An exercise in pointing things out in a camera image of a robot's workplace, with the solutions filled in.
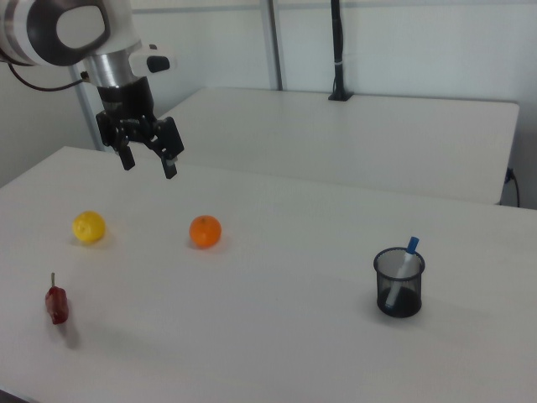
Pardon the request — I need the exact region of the black mesh pen cup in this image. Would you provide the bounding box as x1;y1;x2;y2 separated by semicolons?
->
373;246;426;319

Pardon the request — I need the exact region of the red chili pepper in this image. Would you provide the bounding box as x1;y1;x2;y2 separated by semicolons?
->
44;272;70;327

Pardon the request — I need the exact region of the orange mandarin fruit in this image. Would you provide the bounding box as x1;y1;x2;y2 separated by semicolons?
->
188;214;222;249

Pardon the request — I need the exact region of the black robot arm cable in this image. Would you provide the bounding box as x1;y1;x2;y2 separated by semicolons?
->
0;48;89;92

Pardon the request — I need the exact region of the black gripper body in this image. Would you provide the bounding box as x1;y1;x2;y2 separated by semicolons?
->
96;76;169;163

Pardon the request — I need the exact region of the yellow bell pepper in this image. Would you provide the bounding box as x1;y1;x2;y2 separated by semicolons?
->
71;210;107;243

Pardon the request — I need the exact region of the black camera pole with base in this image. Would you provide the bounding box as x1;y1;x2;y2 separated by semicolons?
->
327;0;354;102

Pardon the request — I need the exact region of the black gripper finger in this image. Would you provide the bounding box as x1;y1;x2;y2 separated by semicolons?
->
156;116;186;181
95;109;137;171

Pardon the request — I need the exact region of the white marker pen blue cap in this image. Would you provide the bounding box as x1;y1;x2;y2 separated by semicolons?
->
383;236;421;311

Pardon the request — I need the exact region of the white adjacent table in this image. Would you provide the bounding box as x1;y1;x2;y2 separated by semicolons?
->
157;86;521;207

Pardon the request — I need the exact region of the grey partition post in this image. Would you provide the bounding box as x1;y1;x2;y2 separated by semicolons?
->
260;0;283;92

